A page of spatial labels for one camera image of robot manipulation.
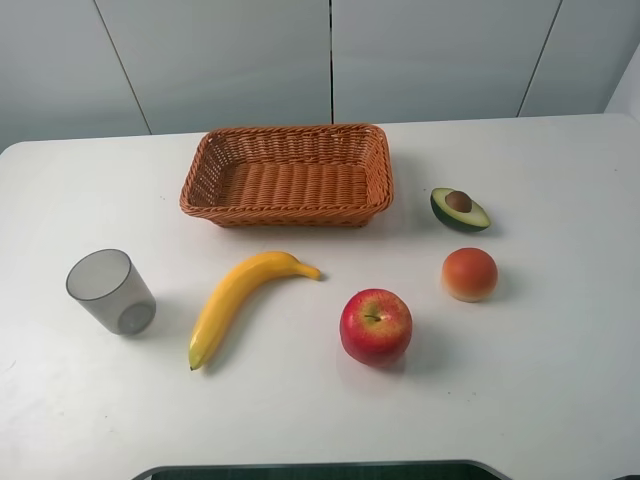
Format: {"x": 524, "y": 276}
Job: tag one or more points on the yellow banana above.
{"x": 231, "y": 293}

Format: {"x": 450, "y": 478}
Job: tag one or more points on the red apple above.
{"x": 376, "y": 327}

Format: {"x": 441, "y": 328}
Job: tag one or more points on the halved avocado with pit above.
{"x": 456, "y": 210}

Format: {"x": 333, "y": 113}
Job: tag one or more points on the orange wicker basket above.
{"x": 324, "y": 175}

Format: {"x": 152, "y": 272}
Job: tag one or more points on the grey translucent plastic cup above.
{"x": 108, "y": 286}

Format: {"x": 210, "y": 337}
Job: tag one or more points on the orange round bread bun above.
{"x": 469, "y": 274}

